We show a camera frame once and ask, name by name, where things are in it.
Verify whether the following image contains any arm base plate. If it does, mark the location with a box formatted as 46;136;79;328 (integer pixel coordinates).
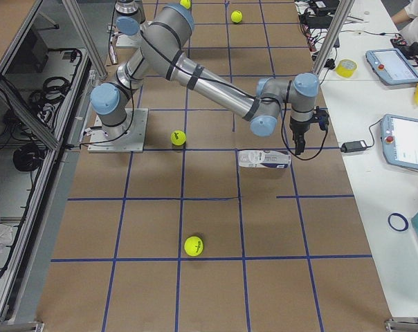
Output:
87;107;149;153

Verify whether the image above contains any clear tennis ball can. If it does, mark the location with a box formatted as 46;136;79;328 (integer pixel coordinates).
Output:
237;149;291;169

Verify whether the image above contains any teach pendant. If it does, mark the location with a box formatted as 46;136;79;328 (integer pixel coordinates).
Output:
365;48;418;86
380;114;418;171

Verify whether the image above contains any tennis ball near base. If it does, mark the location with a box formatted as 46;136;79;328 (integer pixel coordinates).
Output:
180;0;192;10
170;130;187;146

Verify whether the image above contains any aluminium frame post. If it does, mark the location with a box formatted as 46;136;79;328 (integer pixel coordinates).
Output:
312;0;354;75

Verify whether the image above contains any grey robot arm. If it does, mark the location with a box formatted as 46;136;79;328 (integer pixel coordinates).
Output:
114;0;145;23
90;1;320;155

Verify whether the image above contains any front Wilson tennis ball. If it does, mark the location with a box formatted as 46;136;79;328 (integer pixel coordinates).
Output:
184;235;204;257

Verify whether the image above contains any near teach pendant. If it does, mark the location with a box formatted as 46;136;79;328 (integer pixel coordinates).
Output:
380;114;418;171

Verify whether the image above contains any black power adapter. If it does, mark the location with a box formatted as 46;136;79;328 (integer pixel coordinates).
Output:
340;140;368;153

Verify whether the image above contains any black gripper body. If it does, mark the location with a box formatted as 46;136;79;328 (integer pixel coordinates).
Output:
289;118;311;142

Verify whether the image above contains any centre Head tennis ball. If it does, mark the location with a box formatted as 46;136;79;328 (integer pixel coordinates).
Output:
230;10;243;24

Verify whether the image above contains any blue tape ring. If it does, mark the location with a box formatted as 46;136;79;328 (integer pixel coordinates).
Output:
388;212;410;232

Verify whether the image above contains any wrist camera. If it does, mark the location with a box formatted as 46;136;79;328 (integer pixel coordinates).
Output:
313;107;329;131

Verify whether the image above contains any yellow tape roll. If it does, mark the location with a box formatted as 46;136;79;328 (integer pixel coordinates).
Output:
336;59;357;78

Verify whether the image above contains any far teach pendant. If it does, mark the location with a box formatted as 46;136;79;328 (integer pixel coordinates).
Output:
365;48;418;86

